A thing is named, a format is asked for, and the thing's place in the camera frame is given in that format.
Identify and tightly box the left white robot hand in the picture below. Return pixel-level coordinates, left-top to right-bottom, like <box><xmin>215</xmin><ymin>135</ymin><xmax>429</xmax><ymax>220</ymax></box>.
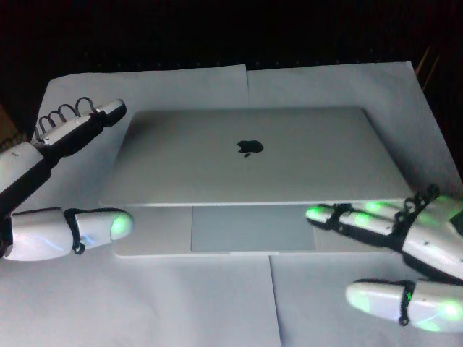
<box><xmin>0</xmin><ymin>96</ymin><xmax>135</xmax><ymax>262</ymax></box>

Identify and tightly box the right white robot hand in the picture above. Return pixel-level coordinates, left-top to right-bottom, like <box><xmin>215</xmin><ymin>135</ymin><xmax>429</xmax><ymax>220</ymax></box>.
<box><xmin>305</xmin><ymin>184</ymin><xmax>463</xmax><ymax>333</ymax></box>

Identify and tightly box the silver laptop with black keyboard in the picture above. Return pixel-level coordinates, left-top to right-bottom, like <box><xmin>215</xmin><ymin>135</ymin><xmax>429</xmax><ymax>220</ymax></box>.
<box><xmin>98</xmin><ymin>104</ymin><xmax>417</xmax><ymax>258</ymax></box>

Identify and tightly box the white paper sheet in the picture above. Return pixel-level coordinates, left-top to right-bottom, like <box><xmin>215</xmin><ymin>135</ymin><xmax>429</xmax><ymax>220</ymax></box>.
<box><xmin>0</xmin><ymin>64</ymin><xmax>281</xmax><ymax>347</ymax></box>
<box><xmin>247</xmin><ymin>61</ymin><xmax>463</xmax><ymax>347</ymax></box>

